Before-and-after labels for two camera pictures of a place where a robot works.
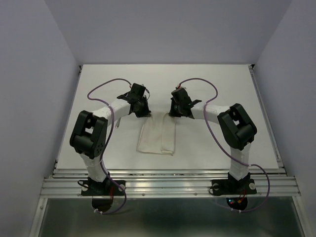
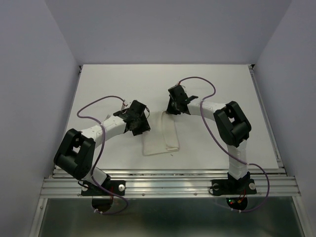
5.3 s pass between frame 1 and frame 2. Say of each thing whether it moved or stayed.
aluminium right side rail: stayed
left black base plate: stayed
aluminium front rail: stayed
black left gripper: moved
